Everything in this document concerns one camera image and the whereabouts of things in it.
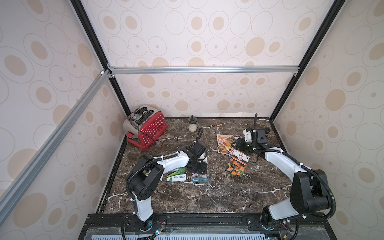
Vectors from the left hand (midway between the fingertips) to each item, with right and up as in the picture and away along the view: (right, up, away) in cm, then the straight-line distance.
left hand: (207, 171), depth 88 cm
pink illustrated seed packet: (+15, +15, +14) cm, 25 cm away
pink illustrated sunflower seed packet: (+10, +12, +13) cm, 21 cm away
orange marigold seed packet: (+20, +3, +7) cm, 21 cm away
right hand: (+20, +16, +2) cm, 26 cm away
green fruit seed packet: (-18, -3, +2) cm, 18 cm away
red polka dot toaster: (-39, +28, +6) cm, 48 cm away
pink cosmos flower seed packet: (-7, -4, 0) cm, 8 cm away
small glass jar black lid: (-9, +29, +18) cm, 36 cm away
